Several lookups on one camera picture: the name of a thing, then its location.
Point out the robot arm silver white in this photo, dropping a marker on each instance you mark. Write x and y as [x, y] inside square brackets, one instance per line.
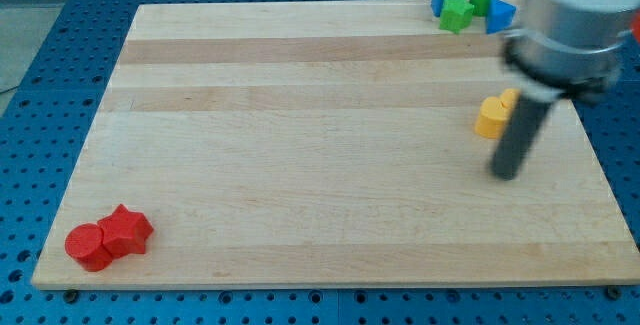
[568, 48]

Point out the wooden board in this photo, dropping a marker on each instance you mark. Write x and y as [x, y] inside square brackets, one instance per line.
[323, 145]

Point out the yellow heart block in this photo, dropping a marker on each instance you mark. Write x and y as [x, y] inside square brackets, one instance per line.
[492, 117]

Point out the green star block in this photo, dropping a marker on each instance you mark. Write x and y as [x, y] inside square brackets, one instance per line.
[456, 15]

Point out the yellow block behind rod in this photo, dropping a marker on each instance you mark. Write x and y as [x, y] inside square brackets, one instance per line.
[509, 98]

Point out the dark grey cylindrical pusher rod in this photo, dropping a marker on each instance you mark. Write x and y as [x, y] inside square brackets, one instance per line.
[527, 118]

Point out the red star block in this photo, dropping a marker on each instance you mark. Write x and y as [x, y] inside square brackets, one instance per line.
[125, 232]

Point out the blue triangular block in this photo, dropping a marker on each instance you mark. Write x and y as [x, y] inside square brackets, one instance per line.
[499, 16]

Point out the red cylinder block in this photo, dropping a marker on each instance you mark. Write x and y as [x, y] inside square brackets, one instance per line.
[84, 244]

